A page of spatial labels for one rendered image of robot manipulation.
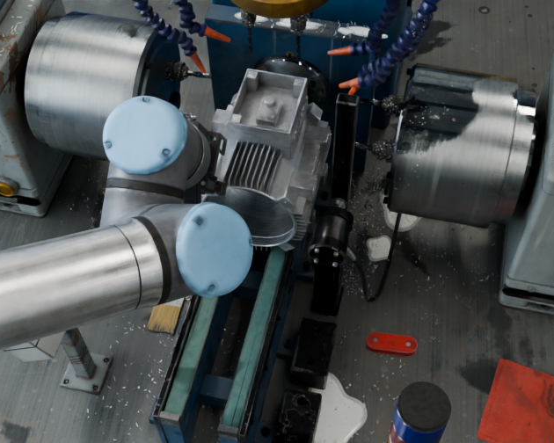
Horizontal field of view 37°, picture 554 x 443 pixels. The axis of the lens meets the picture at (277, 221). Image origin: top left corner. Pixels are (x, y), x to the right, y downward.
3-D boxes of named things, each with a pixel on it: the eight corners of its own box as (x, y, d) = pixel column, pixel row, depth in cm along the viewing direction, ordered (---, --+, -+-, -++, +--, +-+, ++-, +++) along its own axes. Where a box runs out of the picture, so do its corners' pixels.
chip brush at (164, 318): (177, 236, 157) (177, 234, 156) (202, 240, 157) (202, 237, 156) (146, 331, 146) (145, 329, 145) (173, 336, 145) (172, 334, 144)
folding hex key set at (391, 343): (416, 341, 144) (418, 337, 142) (415, 359, 142) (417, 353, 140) (366, 335, 145) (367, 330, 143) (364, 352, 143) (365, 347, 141)
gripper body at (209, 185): (230, 141, 119) (213, 124, 107) (218, 199, 119) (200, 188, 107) (179, 133, 120) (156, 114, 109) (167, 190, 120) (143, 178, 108)
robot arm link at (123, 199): (117, 293, 87) (134, 176, 88) (76, 284, 96) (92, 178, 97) (194, 301, 92) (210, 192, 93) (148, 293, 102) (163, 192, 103)
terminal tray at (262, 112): (247, 98, 140) (245, 67, 134) (309, 109, 138) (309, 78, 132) (228, 151, 133) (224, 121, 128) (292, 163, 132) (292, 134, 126)
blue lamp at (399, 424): (397, 394, 100) (401, 378, 96) (447, 404, 99) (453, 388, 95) (389, 441, 96) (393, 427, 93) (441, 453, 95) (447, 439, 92)
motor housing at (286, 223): (229, 151, 153) (222, 78, 138) (330, 170, 150) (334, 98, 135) (197, 239, 142) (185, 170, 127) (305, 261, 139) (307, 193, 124)
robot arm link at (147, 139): (91, 173, 91) (105, 84, 92) (125, 188, 103) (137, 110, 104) (173, 184, 90) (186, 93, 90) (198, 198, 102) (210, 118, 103)
